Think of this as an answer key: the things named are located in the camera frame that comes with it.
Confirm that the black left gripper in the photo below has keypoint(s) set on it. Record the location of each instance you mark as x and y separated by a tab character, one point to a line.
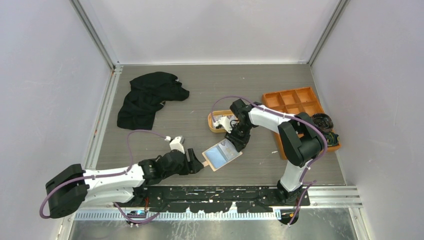
194	165

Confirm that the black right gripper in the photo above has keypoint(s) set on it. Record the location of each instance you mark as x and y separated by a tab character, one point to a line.
238	143

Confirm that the yellow oval tray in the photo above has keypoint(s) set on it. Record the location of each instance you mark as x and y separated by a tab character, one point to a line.
211	119

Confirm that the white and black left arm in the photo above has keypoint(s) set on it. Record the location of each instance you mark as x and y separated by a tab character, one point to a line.
75	188

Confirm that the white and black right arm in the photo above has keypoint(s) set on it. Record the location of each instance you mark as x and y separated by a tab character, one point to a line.
302	142

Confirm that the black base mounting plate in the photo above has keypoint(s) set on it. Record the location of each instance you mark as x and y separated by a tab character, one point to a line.
212	199

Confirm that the orange compartment tray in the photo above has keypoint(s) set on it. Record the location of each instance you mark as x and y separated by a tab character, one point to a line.
294	101

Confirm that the black cloth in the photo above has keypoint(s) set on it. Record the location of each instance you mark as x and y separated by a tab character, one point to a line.
148	94

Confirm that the green patterned rolled tie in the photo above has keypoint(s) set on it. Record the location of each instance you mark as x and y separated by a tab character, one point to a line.
332	139

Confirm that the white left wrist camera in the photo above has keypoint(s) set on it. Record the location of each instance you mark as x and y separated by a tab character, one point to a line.
176	143

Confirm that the aluminium front rail frame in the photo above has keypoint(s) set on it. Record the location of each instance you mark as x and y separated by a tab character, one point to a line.
316	197

